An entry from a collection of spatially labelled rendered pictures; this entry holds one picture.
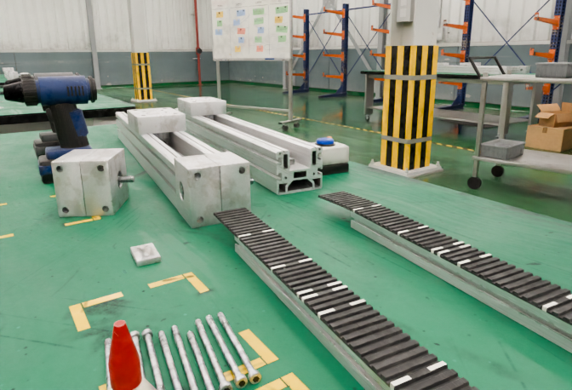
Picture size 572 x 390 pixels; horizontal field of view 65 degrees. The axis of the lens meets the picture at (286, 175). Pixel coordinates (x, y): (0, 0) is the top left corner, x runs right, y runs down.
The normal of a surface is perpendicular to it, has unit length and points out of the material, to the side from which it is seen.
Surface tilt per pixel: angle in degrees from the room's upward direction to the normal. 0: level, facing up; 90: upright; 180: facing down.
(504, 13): 90
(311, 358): 0
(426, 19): 90
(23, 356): 0
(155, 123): 90
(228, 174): 90
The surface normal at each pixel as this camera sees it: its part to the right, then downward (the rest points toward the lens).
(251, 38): -0.59, 0.22
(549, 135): -0.79, 0.14
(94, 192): 0.08, 0.26
